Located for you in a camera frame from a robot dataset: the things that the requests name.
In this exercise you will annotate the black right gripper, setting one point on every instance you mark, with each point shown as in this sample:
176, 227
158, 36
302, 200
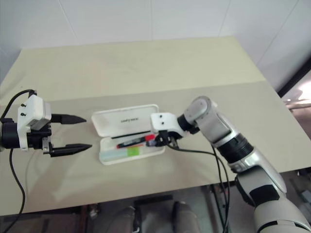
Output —
171, 138

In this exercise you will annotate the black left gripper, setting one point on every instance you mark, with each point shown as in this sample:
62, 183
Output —
36, 140

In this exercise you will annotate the small black eraser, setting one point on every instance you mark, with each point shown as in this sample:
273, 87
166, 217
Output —
150, 143

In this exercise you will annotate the red capped marker pen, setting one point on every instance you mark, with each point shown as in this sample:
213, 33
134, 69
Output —
131, 142

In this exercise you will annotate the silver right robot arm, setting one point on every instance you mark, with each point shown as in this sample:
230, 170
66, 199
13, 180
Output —
218, 126

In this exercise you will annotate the white Unitree pencil case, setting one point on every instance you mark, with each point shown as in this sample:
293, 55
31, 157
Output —
116, 121

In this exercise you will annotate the black bar under table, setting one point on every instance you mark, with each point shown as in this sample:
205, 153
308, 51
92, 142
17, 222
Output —
153, 197

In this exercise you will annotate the dark rounded shape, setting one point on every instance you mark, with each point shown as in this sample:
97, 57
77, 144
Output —
126, 221
184, 218

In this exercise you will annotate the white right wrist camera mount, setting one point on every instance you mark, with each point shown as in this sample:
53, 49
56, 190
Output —
165, 121

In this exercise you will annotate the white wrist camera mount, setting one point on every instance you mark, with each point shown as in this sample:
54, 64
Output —
34, 106
165, 121

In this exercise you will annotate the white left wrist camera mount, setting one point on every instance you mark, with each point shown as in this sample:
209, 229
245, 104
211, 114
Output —
34, 106

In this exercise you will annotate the black background frame strip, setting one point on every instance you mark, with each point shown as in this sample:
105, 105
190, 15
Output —
291, 80

